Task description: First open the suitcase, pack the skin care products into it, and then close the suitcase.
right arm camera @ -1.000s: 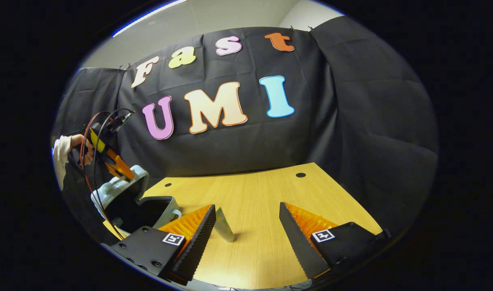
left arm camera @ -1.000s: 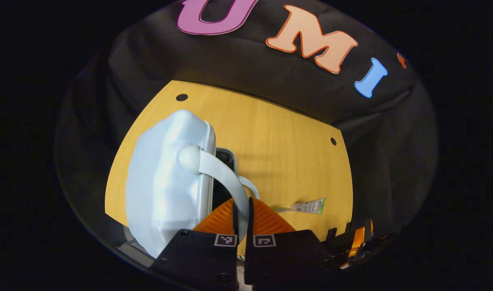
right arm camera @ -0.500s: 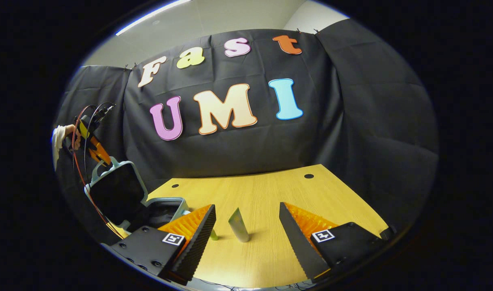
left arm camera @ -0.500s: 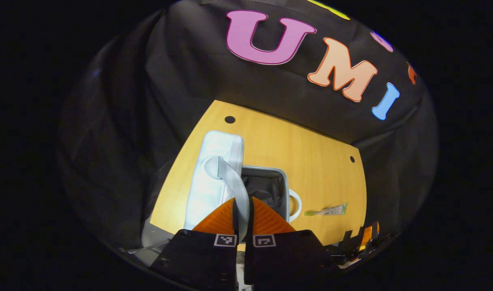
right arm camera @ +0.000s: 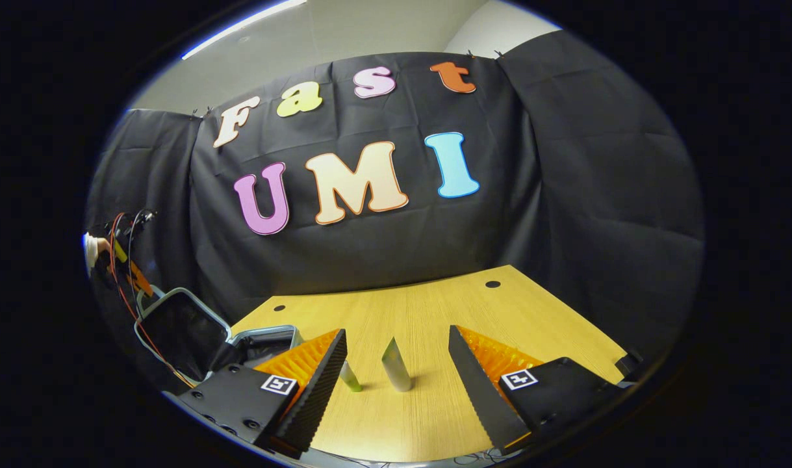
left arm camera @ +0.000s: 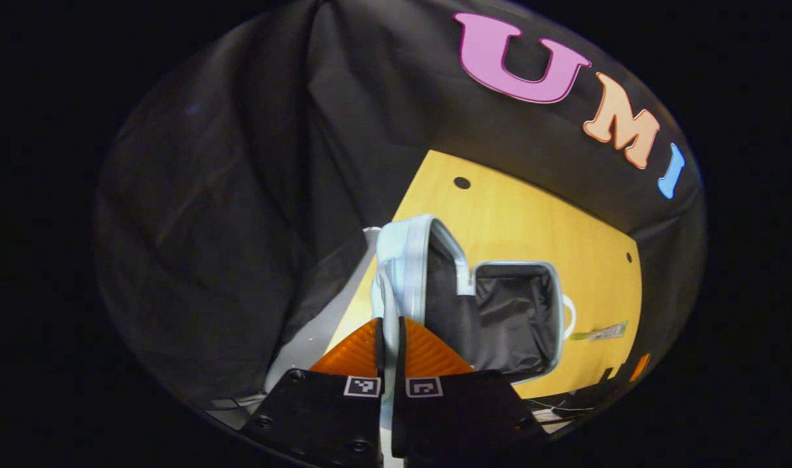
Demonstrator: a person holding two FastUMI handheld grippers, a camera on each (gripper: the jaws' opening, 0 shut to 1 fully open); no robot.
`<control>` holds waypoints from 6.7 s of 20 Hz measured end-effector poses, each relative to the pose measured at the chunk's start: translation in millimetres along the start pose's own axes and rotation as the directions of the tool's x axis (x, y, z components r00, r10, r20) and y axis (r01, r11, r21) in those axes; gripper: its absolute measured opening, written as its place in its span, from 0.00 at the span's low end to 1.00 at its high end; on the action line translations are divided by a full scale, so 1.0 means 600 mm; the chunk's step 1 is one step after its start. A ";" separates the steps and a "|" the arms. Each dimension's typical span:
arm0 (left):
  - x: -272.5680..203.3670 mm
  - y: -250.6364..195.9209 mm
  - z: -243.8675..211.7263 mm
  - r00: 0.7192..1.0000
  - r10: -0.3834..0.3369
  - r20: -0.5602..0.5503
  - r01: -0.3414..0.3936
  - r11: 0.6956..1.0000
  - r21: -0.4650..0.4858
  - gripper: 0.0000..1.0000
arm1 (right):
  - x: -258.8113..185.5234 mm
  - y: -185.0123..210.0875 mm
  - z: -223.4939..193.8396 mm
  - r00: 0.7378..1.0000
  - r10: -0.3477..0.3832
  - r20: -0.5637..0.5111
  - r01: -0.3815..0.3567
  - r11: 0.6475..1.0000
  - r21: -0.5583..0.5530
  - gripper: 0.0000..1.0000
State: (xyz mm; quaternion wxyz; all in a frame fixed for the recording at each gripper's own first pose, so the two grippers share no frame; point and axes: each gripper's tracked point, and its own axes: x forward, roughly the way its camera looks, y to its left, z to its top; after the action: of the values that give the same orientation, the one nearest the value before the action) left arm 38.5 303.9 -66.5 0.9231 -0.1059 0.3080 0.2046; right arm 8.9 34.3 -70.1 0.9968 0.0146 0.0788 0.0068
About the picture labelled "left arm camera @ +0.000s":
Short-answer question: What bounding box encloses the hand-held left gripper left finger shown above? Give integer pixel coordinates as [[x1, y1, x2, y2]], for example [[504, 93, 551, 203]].
[[240, 317, 387, 468]]

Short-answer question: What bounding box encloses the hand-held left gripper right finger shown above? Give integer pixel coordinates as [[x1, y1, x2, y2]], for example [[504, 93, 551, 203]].
[[391, 316, 547, 465]]

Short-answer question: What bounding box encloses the light blue small suitcase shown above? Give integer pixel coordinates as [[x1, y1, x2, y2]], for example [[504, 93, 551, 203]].
[[368, 213, 577, 465]]

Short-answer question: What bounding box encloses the black backdrop cloth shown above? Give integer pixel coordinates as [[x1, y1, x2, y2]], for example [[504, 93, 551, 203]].
[[94, 0, 707, 417]]

